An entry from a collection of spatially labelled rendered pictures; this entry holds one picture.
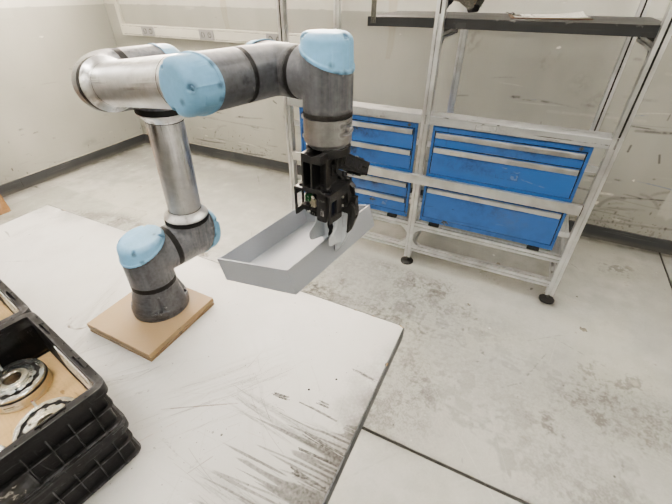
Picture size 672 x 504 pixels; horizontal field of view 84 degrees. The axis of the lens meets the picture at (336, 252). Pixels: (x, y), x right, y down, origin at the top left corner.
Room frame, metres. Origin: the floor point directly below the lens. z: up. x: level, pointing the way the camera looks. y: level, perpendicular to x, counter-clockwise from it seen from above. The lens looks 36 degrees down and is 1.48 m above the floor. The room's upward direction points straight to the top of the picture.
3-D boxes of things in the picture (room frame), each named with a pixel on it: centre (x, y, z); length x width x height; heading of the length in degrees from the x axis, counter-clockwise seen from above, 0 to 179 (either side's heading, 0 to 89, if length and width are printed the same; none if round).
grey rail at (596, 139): (1.98, -0.48, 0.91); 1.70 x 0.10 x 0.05; 64
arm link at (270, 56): (0.63, 0.10, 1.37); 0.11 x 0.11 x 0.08; 52
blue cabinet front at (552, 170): (1.78, -0.82, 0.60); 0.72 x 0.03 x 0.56; 64
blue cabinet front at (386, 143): (2.13, -0.10, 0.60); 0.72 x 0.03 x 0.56; 64
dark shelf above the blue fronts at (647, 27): (2.05, -0.79, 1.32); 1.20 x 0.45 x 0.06; 64
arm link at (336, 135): (0.58, 0.01, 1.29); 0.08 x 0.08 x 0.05
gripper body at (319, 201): (0.58, 0.02, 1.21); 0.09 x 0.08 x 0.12; 149
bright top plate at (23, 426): (0.35, 0.50, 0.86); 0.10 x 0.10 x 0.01
